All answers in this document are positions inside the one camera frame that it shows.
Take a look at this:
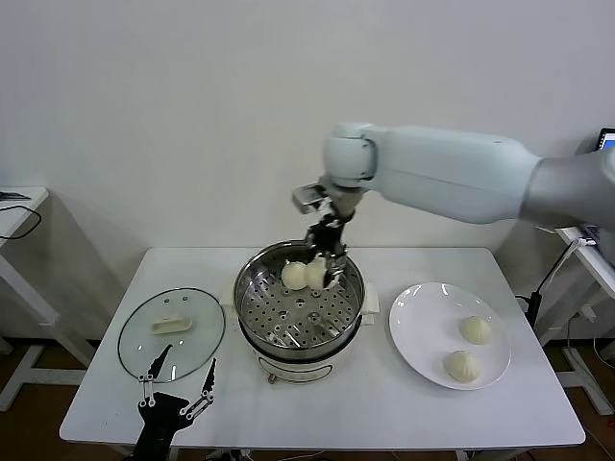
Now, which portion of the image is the round white plate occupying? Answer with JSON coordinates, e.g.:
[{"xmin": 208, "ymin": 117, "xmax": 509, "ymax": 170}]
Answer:
[{"xmin": 388, "ymin": 281, "xmax": 512, "ymax": 391}]

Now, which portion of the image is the white side table with laptop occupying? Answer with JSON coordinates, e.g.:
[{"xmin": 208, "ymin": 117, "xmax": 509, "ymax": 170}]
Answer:
[{"xmin": 552, "ymin": 225, "xmax": 615, "ymax": 417}]

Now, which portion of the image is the white side table with cable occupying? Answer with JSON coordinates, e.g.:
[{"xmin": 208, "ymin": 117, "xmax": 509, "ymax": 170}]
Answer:
[{"xmin": 0, "ymin": 185, "xmax": 95, "ymax": 413}]

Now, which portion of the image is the perforated stainless steel steamer basket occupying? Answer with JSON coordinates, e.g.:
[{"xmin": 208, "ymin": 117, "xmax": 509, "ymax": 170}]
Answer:
[{"xmin": 234, "ymin": 239, "xmax": 365, "ymax": 354}]

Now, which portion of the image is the round glass pot lid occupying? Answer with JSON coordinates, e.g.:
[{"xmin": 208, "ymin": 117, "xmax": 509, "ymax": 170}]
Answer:
[{"xmin": 117, "ymin": 286, "xmax": 227, "ymax": 384}]

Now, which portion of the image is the white laptop cable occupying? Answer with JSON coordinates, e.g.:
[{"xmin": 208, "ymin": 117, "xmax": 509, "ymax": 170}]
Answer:
[{"xmin": 536, "ymin": 236, "xmax": 597, "ymax": 294}]

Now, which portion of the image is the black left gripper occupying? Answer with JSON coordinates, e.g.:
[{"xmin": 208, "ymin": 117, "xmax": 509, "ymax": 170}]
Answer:
[{"xmin": 132, "ymin": 344, "xmax": 218, "ymax": 461}]

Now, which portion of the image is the white steamed baozi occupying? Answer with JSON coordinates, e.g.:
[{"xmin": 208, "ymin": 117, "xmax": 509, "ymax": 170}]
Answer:
[
  {"xmin": 458, "ymin": 315, "xmax": 494, "ymax": 346},
  {"xmin": 442, "ymin": 350, "xmax": 482, "ymax": 384},
  {"xmin": 306, "ymin": 256, "xmax": 333, "ymax": 291},
  {"xmin": 281, "ymin": 261, "xmax": 309, "ymax": 292}
]

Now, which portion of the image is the grey open laptop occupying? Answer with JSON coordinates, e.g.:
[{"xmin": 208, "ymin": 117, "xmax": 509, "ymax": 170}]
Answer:
[{"xmin": 578, "ymin": 127, "xmax": 615, "ymax": 268}]

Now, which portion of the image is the black looped cable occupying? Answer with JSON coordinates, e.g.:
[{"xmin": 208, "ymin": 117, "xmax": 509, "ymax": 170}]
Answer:
[{"xmin": 0, "ymin": 205, "xmax": 43, "ymax": 241}]

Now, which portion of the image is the cream electric cooking pot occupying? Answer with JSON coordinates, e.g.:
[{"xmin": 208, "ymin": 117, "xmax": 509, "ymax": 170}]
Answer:
[{"xmin": 219, "ymin": 281, "xmax": 380, "ymax": 385}]

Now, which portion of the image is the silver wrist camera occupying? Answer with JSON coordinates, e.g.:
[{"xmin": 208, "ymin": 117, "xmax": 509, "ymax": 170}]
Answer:
[{"xmin": 291, "ymin": 184, "xmax": 333, "ymax": 213}]

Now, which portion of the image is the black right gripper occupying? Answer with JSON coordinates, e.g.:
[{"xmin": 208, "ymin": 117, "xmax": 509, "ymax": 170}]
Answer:
[{"xmin": 285, "ymin": 214, "xmax": 351, "ymax": 291}]

